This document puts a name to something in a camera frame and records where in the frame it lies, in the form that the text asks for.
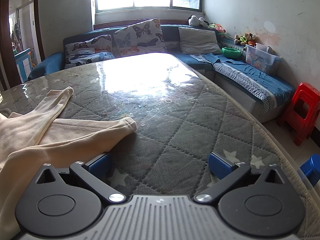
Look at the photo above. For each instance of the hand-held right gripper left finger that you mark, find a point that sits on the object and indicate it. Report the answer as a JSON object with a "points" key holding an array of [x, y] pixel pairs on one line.
{"points": [[100, 166]]}

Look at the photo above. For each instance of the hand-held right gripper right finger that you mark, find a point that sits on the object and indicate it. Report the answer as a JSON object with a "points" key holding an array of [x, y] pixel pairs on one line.
{"points": [[220, 166]]}

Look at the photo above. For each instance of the cream long-sleeve garment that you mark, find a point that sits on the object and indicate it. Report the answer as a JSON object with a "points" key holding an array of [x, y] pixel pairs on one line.
{"points": [[37, 130]]}

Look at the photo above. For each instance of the hanging clothes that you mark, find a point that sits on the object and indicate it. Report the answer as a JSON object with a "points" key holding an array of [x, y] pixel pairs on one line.
{"points": [[15, 33]]}

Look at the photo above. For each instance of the blue plastic stool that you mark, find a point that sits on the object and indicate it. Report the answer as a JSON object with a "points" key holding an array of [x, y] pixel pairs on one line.
{"points": [[312, 170]]}

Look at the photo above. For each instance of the blue patterned sofa cover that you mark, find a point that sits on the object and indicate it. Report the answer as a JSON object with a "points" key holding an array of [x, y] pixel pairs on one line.
{"points": [[245, 75]]}

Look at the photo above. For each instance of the red plastic stool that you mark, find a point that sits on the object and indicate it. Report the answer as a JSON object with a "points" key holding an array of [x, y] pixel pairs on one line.
{"points": [[306, 97]]}

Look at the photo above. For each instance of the clear plastic storage box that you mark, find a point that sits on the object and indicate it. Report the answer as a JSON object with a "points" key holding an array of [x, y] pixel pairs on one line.
{"points": [[261, 60]]}

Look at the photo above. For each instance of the green plastic bowl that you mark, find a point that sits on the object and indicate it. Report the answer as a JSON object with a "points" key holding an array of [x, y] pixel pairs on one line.
{"points": [[231, 52]]}

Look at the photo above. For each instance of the blue corner sofa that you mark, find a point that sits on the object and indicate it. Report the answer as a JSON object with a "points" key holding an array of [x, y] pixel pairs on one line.
{"points": [[50, 62]]}

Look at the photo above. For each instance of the small butterfly print pillow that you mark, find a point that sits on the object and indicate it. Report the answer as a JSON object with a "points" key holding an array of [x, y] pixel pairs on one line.
{"points": [[87, 50]]}

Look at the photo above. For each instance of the grey plain pillow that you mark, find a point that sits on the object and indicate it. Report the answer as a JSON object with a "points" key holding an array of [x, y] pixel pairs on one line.
{"points": [[198, 41]]}

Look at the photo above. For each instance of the light blue cabinet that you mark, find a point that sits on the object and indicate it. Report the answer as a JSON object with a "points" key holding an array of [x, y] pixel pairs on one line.
{"points": [[23, 65]]}

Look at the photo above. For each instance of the brown plush bears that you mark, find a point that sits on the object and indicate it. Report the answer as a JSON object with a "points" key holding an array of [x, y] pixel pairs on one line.
{"points": [[246, 39]]}

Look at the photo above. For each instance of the large butterfly print pillow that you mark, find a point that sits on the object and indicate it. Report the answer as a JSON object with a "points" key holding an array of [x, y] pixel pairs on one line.
{"points": [[140, 37]]}

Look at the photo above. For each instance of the colourful plush toy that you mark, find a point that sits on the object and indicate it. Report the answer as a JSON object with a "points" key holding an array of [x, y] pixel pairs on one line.
{"points": [[218, 28]]}

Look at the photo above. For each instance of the black and white plush toy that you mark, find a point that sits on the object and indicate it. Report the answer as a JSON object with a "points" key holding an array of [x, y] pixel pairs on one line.
{"points": [[196, 21]]}

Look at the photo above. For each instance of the dark wooden door frame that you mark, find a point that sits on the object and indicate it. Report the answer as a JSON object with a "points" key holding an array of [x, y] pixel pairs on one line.
{"points": [[5, 42]]}

